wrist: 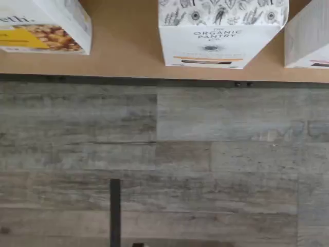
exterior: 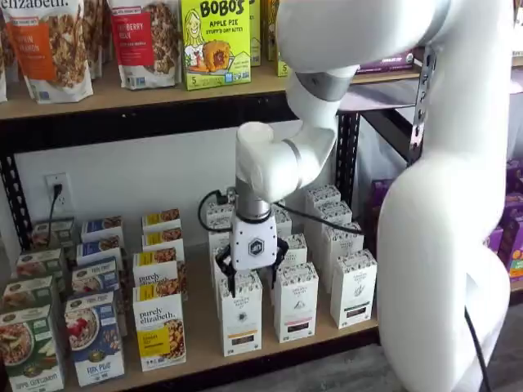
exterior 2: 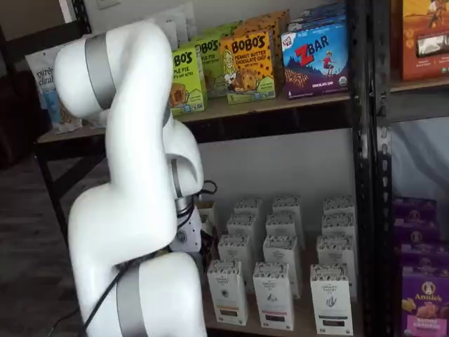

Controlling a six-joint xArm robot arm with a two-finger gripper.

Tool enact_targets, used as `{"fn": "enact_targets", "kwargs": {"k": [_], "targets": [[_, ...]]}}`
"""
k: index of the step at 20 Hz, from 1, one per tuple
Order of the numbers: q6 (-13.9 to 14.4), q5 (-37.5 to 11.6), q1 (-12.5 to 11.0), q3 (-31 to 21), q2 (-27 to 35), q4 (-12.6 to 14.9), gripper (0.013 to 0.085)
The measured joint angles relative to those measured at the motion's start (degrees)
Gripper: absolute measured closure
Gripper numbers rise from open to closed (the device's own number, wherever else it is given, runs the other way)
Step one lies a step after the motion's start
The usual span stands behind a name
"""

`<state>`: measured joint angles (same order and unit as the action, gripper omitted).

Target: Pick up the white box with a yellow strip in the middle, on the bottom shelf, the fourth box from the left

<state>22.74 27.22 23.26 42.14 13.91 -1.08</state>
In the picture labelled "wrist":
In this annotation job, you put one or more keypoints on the wooden shelf board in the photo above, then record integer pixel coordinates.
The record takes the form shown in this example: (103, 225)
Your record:
(123, 51)

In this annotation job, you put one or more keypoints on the white yellow purely elizabeth box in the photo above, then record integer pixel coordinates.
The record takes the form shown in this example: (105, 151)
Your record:
(64, 38)

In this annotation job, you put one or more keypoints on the white box pink strip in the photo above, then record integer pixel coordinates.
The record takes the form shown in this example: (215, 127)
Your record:
(308, 38)

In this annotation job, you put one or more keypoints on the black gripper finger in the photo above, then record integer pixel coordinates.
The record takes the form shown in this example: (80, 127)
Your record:
(115, 213)

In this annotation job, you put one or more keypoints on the white box yellow strip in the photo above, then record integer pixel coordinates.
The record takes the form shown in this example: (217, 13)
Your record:
(218, 43)

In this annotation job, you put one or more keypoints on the black metal shelving frame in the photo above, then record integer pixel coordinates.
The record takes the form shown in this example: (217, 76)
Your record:
(77, 78)

